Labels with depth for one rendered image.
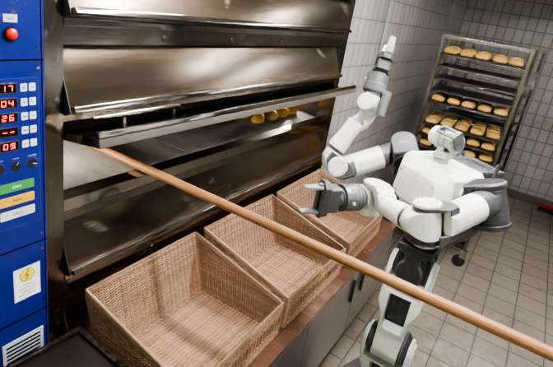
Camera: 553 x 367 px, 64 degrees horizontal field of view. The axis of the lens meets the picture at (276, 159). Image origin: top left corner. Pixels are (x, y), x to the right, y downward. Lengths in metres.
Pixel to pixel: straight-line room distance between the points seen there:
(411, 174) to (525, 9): 4.59
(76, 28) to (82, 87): 0.16
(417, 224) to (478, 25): 4.94
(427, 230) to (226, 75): 0.98
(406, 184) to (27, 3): 1.25
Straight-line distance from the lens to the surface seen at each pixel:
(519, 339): 1.23
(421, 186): 1.58
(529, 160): 6.17
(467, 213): 1.35
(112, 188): 1.55
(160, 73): 1.55
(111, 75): 1.43
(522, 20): 6.05
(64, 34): 1.32
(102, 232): 1.61
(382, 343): 1.92
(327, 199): 1.39
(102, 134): 1.26
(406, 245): 1.71
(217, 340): 1.84
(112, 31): 1.40
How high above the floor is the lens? 1.83
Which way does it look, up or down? 20 degrees down
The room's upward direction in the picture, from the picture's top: 10 degrees clockwise
